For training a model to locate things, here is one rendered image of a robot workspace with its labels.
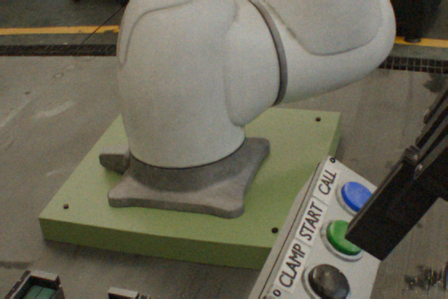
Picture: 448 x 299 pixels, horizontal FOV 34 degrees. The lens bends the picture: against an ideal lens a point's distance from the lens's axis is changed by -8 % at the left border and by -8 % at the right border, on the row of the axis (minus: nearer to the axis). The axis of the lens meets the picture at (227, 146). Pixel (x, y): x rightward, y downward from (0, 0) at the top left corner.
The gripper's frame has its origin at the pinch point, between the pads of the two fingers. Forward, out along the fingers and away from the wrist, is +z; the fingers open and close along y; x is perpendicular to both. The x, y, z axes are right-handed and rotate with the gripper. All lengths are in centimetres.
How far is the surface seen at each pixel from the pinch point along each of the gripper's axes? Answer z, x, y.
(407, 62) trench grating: 110, 41, -282
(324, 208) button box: 8.0, -2.1, -7.1
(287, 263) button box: 8.0, -3.0, 0.1
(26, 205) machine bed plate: 59, -30, -38
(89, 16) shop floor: 207, -115, -321
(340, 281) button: 7.3, 0.6, -0.3
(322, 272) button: 7.3, -0.8, -0.2
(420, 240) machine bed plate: 29, 17, -41
